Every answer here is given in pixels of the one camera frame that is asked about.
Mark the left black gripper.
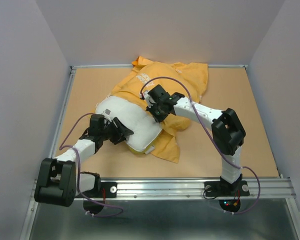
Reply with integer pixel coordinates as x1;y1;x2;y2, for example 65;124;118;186
100;117;134;145

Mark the white pillow yellow edge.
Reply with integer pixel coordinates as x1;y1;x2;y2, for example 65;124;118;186
95;95;162;154

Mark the orange patterned pillowcase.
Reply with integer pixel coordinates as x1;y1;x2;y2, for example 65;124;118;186
106;56;208;163

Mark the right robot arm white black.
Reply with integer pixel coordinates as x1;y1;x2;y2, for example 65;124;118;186
141;85;246;198

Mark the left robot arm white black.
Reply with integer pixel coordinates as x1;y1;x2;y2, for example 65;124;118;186
34;113;134;207

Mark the metal sheet panel front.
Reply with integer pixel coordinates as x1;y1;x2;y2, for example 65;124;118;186
29;199;298;240

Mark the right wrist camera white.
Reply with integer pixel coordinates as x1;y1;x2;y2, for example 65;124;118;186
139;90;156;106

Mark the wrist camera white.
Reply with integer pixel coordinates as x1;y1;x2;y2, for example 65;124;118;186
139;90;156;106
102;109;112;122

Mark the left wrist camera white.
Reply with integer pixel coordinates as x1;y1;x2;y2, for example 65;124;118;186
102;109;112;122

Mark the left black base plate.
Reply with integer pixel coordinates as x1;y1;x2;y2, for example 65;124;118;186
82;181;121;216

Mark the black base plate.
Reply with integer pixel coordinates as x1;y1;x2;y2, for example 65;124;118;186
82;181;121;216
202;180;250;213

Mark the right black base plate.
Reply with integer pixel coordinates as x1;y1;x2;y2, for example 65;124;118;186
202;180;250;213

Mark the aluminium frame rail front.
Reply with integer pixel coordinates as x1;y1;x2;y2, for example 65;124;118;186
29;177;297;201

